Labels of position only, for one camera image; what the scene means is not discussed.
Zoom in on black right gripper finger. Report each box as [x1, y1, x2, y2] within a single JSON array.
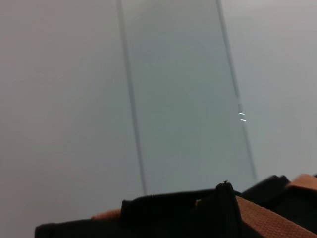
[[242, 174, 291, 199]]

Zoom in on black food bag orange handles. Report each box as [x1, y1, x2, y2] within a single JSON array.
[[34, 173, 317, 238]]

